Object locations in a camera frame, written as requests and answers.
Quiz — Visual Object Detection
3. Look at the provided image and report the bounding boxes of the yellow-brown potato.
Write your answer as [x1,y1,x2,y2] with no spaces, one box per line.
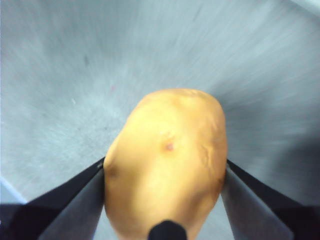
[103,87,228,240]

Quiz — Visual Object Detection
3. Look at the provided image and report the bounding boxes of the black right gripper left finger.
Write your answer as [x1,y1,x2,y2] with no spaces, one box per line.
[0,156,106,240]

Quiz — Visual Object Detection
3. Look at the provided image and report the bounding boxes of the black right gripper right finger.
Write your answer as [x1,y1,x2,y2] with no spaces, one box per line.
[219,159,320,240]

